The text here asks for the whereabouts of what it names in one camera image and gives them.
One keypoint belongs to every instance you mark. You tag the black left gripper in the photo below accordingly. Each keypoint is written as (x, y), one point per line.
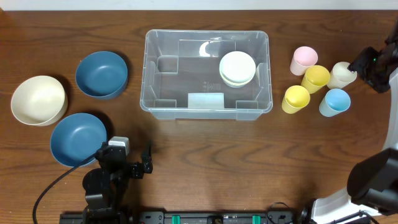
(135, 170)

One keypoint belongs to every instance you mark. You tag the light blue plastic cup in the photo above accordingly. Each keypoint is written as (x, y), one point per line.
(335, 102)

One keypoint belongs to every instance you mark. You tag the white small bowl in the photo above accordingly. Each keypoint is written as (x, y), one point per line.
(238, 67)

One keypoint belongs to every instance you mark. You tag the dark blue bowl near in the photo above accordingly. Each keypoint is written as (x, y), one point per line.
(77, 137)

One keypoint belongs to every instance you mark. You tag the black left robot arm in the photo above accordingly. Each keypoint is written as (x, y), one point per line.
(105, 186)

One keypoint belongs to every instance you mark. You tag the pink plastic cup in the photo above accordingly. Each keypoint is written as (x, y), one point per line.
(303, 58)

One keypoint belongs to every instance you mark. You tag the yellow small bowl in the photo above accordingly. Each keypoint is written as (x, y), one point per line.
(232, 83)

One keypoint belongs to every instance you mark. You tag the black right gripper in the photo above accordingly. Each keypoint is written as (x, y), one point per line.
(362, 65)

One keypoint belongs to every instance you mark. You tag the white label in bin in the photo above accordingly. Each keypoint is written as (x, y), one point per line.
(206, 101)

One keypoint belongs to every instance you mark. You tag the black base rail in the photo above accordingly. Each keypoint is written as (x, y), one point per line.
(273, 216)

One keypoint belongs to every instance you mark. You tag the pale grey-blue small bowl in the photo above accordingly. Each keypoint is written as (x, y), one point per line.
(235, 86)

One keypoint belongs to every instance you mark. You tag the yellow plastic cup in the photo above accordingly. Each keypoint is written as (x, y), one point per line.
(296, 97)

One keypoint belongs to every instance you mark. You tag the dark blue bowl far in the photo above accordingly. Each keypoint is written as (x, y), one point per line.
(102, 75)

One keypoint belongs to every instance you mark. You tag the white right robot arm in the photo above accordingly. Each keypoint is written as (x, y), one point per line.
(371, 189)

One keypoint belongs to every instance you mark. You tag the orange-yellow plastic cup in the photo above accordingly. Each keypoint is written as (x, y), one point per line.
(315, 78)

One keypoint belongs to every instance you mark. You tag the clear plastic storage bin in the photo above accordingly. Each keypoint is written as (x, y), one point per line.
(179, 62)

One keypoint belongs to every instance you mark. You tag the dark blue bowl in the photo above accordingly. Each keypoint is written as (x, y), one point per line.
(77, 137)
(102, 75)

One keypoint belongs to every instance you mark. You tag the cream large bowl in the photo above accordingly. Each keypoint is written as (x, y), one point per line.
(39, 101)

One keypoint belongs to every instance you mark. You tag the cream plastic cup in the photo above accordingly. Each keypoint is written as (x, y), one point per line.
(340, 76)

